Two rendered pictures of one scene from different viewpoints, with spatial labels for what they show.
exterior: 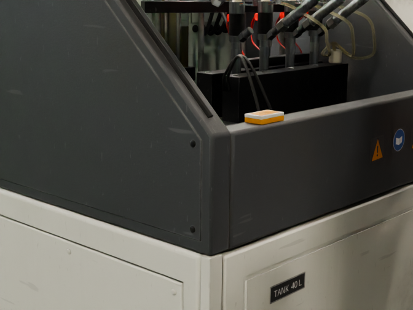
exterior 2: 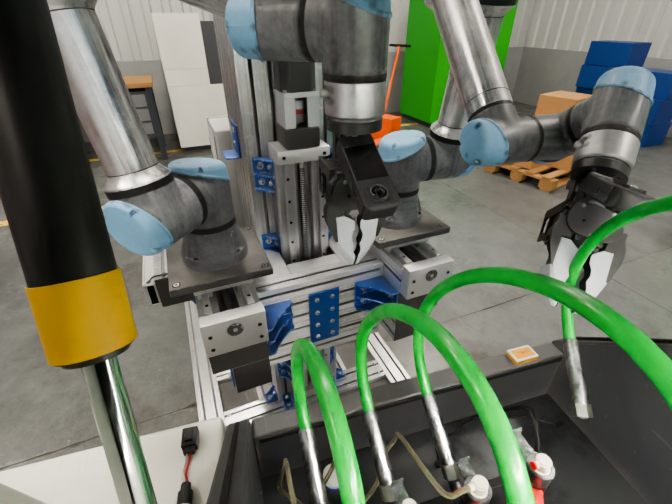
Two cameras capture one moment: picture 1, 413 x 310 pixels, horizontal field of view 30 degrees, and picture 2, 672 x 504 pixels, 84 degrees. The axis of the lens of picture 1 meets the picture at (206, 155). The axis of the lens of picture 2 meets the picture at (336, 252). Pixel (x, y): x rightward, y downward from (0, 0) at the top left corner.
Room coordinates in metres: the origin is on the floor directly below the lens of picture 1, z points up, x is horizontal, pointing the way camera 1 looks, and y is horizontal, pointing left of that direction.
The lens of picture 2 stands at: (1.68, -0.13, 1.52)
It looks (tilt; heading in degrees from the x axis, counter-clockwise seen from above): 32 degrees down; 211
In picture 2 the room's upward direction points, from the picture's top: straight up
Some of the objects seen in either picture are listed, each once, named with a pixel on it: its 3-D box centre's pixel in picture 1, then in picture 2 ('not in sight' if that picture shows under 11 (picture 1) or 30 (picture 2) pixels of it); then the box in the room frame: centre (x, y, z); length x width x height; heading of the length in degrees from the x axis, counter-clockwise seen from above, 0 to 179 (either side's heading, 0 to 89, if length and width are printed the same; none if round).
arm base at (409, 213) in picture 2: not in sight; (395, 200); (0.78, -0.48, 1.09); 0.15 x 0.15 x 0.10
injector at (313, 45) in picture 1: (318, 54); not in sight; (1.54, -0.22, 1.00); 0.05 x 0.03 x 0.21; 47
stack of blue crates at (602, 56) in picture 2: not in sight; (625, 91); (-5.31, 0.48, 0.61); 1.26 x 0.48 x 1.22; 54
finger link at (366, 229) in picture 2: not in sight; (360, 230); (1.23, -0.35, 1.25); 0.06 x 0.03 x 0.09; 47
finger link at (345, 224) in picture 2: not in sight; (340, 233); (1.26, -0.37, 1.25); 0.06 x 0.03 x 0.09; 47
